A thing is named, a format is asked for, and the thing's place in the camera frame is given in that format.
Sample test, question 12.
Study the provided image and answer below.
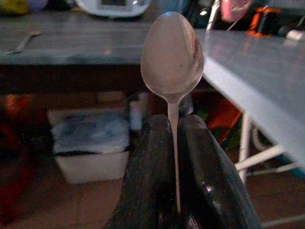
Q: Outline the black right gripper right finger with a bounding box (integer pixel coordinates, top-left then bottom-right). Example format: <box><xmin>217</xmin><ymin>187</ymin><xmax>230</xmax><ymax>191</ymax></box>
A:
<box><xmin>178</xmin><ymin>114</ymin><xmax>263</xmax><ymax>229</ymax></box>

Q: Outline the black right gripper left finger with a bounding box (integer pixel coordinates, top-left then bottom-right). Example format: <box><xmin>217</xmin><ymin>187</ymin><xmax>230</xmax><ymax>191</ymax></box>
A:
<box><xmin>104</xmin><ymin>114</ymin><xmax>179</xmax><ymax>229</ymax></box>

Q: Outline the metal spoon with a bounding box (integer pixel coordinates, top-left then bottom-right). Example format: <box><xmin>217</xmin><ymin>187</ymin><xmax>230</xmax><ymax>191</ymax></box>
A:
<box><xmin>140</xmin><ymin>11</ymin><xmax>205</xmax><ymax>213</ymax></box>

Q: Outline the white storage box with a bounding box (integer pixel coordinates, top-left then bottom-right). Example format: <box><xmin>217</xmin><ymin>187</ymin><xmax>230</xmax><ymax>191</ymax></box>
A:
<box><xmin>47</xmin><ymin>108</ymin><xmax>131</xmax><ymax>184</ymax></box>

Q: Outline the white folding table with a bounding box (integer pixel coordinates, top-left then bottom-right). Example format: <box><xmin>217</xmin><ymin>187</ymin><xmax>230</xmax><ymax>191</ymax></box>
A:
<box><xmin>202</xmin><ymin>28</ymin><xmax>305</xmax><ymax>184</ymax></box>

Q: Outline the white kitchen machine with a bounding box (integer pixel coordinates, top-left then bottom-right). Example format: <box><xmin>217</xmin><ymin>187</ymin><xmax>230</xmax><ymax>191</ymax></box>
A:
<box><xmin>75</xmin><ymin>0</ymin><xmax>152</xmax><ymax>18</ymax></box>

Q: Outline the orange object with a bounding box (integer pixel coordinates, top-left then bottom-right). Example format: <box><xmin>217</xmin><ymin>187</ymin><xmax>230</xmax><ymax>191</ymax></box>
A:
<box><xmin>247</xmin><ymin>7</ymin><xmax>282</xmax><ymax>37</ymax></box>

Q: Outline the pink cloth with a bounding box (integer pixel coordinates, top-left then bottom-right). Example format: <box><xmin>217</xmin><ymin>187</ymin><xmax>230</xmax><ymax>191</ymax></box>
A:
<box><xmin>220</xmin><ymin>0</ymin><xmax>251</xmax><ymax>22</ymax></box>

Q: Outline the metal fork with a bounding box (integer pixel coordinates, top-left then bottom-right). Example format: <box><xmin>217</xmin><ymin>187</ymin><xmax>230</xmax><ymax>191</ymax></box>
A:
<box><xmin>4</xmin><ymin>31</ymin><xmax>43</xmax><ymax>54</ymax></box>

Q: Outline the lilac plastic bowl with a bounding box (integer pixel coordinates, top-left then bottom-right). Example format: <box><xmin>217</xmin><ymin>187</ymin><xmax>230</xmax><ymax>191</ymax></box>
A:
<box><xmin>28</xmin><ymin>0</ymin><xmax>49</xmax><ymax>11</ymax></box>

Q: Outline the yellow package with blue label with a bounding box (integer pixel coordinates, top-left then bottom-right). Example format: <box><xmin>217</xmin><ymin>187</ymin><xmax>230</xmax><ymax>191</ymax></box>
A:
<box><xmin>0</xmin><ymin>0</ymin><xmax>30</xmax><ymax>15</ymax></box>

